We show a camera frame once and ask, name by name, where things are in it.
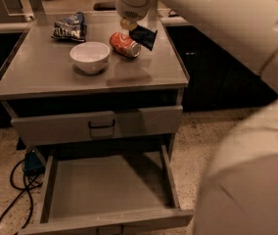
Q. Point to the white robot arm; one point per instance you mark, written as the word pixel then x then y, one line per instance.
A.
pixel 238 193

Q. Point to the blue chip bag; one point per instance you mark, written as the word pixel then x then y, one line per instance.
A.
pixel 71 28

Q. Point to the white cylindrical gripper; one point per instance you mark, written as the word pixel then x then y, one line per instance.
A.
pixel 133 10

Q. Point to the dark blue rxbar wrapper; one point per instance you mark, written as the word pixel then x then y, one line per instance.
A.
pixel 143 36

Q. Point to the blue power box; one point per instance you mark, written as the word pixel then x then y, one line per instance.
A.
pixel 34 163

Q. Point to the open middle drawer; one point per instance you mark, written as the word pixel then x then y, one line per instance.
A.
pixel 121 192

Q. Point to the dark counter cabinet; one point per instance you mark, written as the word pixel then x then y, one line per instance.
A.
pixel 217 75

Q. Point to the white ceramic bowl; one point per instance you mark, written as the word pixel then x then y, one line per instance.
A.
pixel 90 57

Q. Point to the red soda can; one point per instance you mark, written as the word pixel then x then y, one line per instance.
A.
pixel 124 45

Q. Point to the closed top drawer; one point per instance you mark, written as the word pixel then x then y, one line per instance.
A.
pixel 48 130

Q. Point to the grey drawer cabinet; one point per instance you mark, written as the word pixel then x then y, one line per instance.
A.
pixel 52 99

